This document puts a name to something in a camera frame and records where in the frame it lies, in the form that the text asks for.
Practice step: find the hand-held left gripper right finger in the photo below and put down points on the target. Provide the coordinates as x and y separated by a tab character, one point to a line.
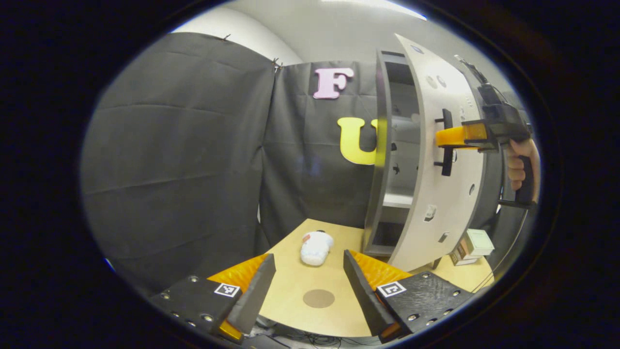
363	295

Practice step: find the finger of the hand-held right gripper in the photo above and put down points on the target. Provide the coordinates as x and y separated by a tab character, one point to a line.
453	137

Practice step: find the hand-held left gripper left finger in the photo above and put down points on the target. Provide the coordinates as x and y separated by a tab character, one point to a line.
256	295

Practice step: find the brown round coaster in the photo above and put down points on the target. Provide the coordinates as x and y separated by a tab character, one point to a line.
318	298

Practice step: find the dark grey cabinet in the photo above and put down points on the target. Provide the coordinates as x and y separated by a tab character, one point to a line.
382	145

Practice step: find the grey cabinet door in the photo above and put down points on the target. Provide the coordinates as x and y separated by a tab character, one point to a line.
436	218

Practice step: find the white cabinet shelf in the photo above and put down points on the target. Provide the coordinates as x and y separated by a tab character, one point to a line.
398	199

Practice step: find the white crumpled cloth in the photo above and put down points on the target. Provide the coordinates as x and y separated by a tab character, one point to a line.
316	248

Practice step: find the grey book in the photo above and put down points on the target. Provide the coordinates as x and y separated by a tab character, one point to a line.
462	261

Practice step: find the brown book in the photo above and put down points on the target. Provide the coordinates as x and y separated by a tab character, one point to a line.
460	251

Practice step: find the pale green book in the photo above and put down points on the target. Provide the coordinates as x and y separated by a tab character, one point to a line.
479	241

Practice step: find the large ceiling light panel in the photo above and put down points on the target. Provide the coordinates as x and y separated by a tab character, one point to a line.
378	7

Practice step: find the black backdrop cloth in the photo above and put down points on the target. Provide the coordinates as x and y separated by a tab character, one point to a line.
169	169

